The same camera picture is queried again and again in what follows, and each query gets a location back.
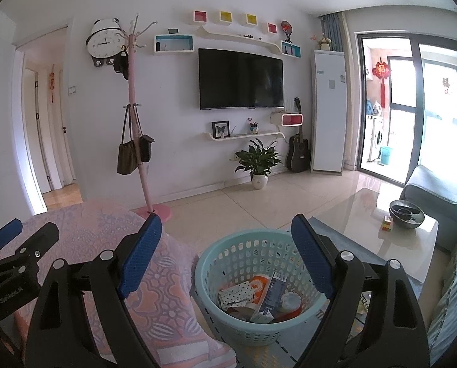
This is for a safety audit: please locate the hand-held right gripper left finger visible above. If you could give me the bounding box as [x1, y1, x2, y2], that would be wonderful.
[25, 212, 164, 368]

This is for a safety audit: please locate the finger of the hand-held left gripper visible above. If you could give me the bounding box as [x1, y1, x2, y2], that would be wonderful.
[0, 218, 24, 265]
[0, 221, 60, 274]

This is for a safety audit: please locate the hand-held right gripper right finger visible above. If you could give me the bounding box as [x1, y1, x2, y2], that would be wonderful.
[291, 213, 430, 368]

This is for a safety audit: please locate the blue printed carton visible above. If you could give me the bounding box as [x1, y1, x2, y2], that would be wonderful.
[249, 272, 288, 324]

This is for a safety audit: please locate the light blue plastic basket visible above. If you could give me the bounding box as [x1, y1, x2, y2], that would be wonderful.
[195, 229, 338, 347]

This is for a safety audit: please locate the pink coat rack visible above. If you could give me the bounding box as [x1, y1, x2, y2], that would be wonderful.
[118, 13, 172, 221]

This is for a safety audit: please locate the white round lid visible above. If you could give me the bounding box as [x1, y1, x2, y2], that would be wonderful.
[280, 291, 302, 311]

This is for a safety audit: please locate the pink patterned blanket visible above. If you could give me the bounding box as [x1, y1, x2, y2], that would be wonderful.
[0, 198, 237, 368]

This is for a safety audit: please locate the orange snack packet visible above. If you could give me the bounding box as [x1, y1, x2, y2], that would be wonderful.
[248, 275, 273, 307]

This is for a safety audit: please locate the glass coffee table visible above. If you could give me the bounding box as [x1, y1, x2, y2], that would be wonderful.
[307, 184, 440, 338]

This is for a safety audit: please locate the polka dot pouch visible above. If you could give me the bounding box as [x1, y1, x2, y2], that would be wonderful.
[218, 281, 252, 309]

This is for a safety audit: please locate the potted green plant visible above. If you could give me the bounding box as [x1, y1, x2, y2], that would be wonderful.
[234, 139, 285, 190]

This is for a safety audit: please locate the brown handbag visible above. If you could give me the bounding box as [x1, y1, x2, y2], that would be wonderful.
[117, 103, 139, 176]

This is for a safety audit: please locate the black acoustic guitar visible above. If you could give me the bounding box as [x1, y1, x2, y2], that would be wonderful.
[287, 97, 311, 173]

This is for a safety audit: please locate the metal bowl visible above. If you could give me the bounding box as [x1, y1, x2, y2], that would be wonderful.
[389, 199, 425, 231]

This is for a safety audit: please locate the white interior door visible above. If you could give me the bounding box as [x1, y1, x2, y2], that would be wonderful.
[58, 69, 76, 185]

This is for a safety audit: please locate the small black bag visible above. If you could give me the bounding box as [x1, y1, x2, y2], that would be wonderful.
[138, 134, 153, 163]

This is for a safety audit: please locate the patterned blue rug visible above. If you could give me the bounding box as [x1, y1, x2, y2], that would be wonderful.
[203, 217, 424, 368]

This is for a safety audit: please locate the white washing machine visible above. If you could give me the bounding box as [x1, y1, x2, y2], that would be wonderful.
[368, 115, 389, 162]

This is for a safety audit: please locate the teal sofa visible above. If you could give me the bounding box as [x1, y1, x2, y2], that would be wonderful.
[403, 164, 457, 355]

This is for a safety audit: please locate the dark framed glass sliding door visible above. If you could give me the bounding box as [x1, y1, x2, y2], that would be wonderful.
[356, 32, 457, 186]

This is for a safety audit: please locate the black hat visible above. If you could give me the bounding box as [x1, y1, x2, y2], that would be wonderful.
[113, 48, 129, 81]

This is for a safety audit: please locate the red knot decoration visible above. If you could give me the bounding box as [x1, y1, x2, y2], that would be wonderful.
[372, 57, 392, 108]

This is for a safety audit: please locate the flower arrangement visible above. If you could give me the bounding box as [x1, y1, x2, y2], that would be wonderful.
[311, 33, 334, 51]

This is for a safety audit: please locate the blue grey curtain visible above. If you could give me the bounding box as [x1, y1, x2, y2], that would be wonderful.
[321, 11, 346, 52]

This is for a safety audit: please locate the red and white wall box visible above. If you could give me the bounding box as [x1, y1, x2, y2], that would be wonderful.
[271, 111, 304, 128]

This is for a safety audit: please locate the butterfly picture frame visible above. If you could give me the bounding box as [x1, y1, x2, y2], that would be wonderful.
[212, 120, 231, 139]

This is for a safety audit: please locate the wall-mounted television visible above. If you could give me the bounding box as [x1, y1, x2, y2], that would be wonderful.
[198, 48, 285, 110]

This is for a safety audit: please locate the small blue wall box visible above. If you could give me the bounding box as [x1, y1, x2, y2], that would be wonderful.
[280, 40, 302, 57]

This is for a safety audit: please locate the panda wall clock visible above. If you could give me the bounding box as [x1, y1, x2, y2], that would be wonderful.
[86, 17, 124, 67]

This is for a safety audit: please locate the white and blue wall box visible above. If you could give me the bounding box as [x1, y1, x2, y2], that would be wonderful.
[154, 34, 195, 55]

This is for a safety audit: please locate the long white curved wall shelf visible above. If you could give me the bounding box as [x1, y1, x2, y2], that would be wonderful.
[196, 25, 283, 55]

